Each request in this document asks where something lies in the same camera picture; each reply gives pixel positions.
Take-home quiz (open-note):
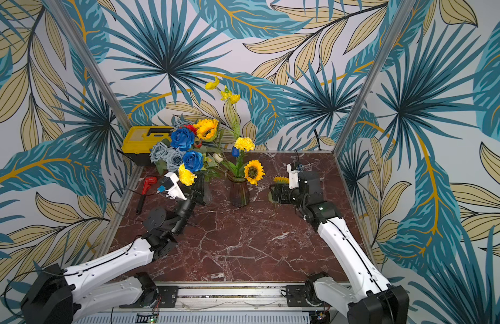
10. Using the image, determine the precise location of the yellow carnation vase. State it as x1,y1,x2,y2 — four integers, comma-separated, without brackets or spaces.
234,137,255,152
178,164,197,186

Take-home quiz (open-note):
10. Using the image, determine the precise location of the blue rose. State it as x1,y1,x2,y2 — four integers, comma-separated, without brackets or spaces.
183,151,204,173
170,128,195,151

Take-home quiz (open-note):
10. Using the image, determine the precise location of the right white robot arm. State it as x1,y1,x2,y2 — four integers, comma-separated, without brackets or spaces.
270,170,409,323

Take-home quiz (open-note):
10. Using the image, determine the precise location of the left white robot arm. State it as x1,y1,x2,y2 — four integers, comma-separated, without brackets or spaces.
21,173,205,323

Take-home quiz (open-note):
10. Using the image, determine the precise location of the clear glass vase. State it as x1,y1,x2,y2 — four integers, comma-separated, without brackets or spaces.
203,181,213,206

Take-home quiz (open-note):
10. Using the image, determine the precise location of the dark ribbed glass vase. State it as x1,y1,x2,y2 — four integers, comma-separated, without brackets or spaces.
229,178,249,208

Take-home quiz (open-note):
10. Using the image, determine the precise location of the cream rosebud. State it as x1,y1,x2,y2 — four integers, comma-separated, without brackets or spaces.
212,153,224,163

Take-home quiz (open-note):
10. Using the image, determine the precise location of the grey rose front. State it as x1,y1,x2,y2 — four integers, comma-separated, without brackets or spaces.
164,148,184,172

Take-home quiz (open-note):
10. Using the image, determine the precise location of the grey rose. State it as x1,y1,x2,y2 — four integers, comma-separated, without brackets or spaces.
150,142,169,163
164,148,184,172

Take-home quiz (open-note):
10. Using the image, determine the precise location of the red pipe wrench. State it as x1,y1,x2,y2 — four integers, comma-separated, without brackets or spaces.
135,176,157,215

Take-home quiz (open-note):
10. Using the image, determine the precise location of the small blue tulip bud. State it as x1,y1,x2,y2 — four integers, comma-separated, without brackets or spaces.
231,147,240,157

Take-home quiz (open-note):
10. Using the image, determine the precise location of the grey rose left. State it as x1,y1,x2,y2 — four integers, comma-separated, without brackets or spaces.
150,142,169,163

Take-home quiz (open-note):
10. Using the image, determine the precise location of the tall sunflower at back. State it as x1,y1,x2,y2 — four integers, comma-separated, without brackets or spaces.
193,120,219,143

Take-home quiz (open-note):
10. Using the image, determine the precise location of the red rose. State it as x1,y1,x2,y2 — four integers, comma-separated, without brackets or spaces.
185,125,197,134

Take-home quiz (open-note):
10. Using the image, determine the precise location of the yellow black toolbox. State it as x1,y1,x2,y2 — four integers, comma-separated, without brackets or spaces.
120,126,174,167

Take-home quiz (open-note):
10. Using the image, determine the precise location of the tall yellow blossom stem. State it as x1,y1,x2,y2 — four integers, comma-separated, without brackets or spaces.
205,77,241,140

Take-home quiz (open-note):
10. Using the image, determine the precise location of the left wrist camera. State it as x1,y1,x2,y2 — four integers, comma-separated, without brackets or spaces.
156,172,186,201

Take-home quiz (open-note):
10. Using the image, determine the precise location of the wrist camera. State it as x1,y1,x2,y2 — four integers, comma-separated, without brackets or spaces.
286,162,303,190
156,172,186,201

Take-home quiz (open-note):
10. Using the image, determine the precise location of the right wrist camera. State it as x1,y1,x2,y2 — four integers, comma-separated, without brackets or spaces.
286,162,303,190

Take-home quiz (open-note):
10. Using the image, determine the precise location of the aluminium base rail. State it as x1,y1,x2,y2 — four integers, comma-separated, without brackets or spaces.
51,281,401,324

